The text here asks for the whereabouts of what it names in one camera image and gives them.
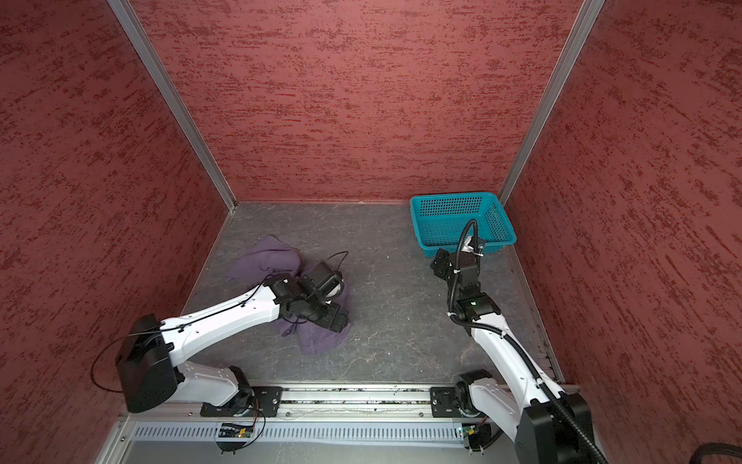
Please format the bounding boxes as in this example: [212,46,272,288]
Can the white slotted cable duct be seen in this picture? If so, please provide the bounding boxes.
[131,421,464,448]

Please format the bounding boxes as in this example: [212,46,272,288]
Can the teal plastic basket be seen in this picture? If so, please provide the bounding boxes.
[410,193,517,257]

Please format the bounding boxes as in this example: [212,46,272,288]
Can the right small circuit board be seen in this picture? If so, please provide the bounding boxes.
[460,423,493,450]

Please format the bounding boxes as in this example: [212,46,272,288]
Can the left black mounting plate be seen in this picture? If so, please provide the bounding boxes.
[200,387,284,418]

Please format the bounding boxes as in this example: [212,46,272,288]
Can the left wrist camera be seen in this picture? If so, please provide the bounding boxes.
[300,261,345,302]

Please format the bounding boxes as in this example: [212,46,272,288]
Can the purple trousers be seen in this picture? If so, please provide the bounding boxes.
[226,235,352,356]

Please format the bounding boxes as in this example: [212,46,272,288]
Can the right black corrugated cable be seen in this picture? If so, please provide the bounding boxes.
[448,218,610,464]

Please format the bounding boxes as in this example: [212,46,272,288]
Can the aluminium corner post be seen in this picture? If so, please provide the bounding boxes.
[498,0,605,205]
[107,0,239,214]

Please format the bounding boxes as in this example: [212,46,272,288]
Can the left aluminium corner post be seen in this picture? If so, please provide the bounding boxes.
[107,0,239,214]

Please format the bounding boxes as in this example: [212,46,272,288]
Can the left small circuit board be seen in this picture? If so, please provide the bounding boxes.
[218,423,255,440]

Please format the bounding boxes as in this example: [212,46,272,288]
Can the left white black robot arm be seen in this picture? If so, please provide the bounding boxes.
[116,271,349,417]

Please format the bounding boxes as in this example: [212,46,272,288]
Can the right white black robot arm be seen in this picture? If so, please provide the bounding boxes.
[431,249,607,463]

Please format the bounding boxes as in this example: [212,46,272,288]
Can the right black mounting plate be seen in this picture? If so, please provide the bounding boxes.
[429,387,463,419]

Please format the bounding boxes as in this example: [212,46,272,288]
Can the left thin black cable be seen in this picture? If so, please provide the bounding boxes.
[89,250,350,394]

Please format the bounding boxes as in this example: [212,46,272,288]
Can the small circuit board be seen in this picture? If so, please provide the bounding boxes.
[218,423,255,440]
[460,423,493,450]

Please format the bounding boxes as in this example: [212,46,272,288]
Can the right aluminium corner post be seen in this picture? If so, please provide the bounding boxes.
[498,0,605,205]

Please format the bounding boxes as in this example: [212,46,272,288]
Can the black mounting plate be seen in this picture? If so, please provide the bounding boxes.
[429,387,463,419]
[200,387,284,418]

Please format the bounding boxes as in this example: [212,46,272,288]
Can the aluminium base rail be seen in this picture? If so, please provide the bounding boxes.
[118,382,581,421]

